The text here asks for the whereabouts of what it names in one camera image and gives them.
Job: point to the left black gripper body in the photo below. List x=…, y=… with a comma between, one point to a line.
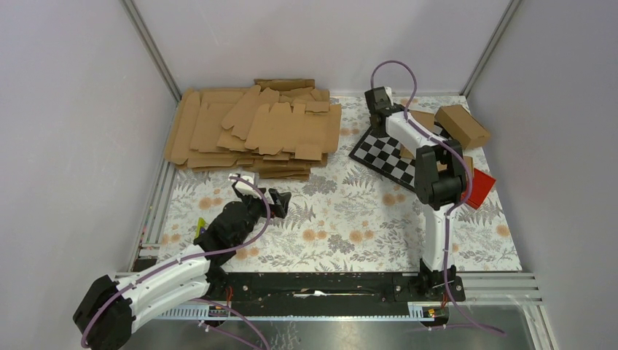
x=275, y=210

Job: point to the brown cardboard box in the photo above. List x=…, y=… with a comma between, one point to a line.
x=462, y=126

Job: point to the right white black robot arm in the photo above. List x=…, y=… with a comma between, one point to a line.
x=440, y=179

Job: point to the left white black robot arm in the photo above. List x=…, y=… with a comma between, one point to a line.
x=113, y=309

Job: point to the folded cardboard box upright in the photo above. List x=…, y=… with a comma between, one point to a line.
x=426, y=119

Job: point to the folded cardboard box flat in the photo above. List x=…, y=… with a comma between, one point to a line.
x=467, y=164

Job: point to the red box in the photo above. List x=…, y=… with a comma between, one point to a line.
x=482, y=184

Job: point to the small yellow green object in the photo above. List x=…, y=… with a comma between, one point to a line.
x=201, y=224

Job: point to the stack of flat cardboard blanks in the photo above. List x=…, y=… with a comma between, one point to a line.
x=278, y=128

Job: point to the black white checkerboard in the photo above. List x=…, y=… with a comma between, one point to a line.
x=383, y=154

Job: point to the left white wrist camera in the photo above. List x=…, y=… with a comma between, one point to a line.
x=244, y=183

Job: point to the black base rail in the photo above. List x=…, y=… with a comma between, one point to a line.
x=330, y=289

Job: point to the grey cable duct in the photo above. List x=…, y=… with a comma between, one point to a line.
x=310, y=312

